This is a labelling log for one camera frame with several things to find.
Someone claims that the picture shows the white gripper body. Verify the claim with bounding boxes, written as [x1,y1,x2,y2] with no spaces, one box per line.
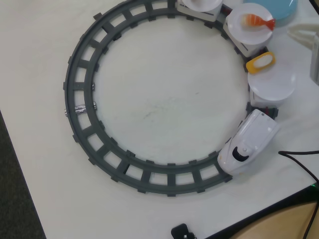
[310,32,319,84]

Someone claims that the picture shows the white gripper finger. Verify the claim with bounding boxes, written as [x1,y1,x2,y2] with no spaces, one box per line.
[286,27,319,48]
[294,22,319,33]

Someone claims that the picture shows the yellow egg sushi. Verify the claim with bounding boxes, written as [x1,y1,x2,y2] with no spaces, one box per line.
[246,51,277,75]

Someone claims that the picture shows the light blue dish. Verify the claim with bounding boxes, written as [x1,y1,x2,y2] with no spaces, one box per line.
[243,0,299,27]

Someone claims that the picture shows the orange shrimp sushi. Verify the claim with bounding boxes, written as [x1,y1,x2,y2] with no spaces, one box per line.
[240,13,277,31]

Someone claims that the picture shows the white Shinkansen toy locomotive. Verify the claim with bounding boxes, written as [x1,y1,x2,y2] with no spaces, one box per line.
[217,109,280,177]

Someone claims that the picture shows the light wooden table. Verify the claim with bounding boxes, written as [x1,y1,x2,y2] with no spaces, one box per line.
[216,200,319,239]

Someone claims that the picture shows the black plastic device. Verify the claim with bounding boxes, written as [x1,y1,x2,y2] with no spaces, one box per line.
[171,224,196,239]

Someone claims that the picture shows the silver foil tape strip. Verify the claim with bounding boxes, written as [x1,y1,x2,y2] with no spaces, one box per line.
[63,101,98,118]

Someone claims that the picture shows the black cable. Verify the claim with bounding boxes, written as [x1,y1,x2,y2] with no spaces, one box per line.
[278,150,319,239]

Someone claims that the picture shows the grey circular toy rail track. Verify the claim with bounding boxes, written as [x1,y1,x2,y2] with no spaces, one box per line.
[62,0,279,198]

